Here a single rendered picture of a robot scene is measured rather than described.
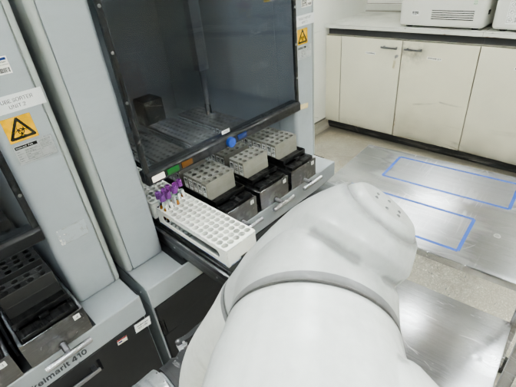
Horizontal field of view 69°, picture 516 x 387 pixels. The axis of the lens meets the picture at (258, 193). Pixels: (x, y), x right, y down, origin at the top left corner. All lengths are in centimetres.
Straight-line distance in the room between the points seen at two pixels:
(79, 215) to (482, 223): 97
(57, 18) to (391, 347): 77
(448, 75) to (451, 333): 192
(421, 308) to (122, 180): 114
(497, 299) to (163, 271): 156
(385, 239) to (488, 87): 267
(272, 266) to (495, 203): 95
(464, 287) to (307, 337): 189
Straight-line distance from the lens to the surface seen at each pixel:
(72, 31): 86
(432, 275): 210
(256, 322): 24
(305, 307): 24
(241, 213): 113
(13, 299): 97
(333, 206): 29
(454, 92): 299
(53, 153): 88
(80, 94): 87
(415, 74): 306
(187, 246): 100
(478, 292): 209
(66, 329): 97
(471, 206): 113
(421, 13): 299
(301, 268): 26
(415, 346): 145
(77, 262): 99
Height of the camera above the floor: 143
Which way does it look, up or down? 33 degrees down
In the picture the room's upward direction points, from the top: 6 degrees counter-clockwise
